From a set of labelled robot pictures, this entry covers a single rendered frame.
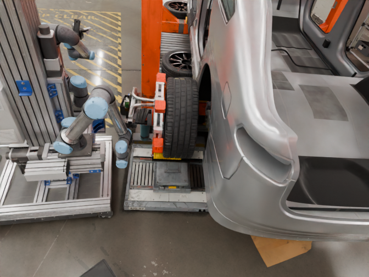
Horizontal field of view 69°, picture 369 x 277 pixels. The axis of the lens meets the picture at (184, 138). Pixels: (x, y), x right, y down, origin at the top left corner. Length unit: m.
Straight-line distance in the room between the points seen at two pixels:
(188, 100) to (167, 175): 0.93
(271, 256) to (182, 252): 0.79
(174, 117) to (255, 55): 0.77
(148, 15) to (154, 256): 1.95
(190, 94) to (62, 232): 1.61
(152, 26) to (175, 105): 0.72
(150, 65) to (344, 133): 1.71
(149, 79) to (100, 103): 1.10
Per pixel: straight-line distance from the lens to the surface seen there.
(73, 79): 2.34
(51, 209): 2.52
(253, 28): 1.57
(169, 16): 4.38
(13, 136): 2.25
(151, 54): 2.43
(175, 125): 1.91
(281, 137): 1.13
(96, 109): 1.55
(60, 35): 2.13
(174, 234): 2.56
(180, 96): 1.97
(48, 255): 2.60
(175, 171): 2.64
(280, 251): 2.75
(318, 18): 7.22
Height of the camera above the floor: 2.31
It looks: 45 degrees down
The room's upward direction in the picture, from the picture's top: 9 degrees clockwise
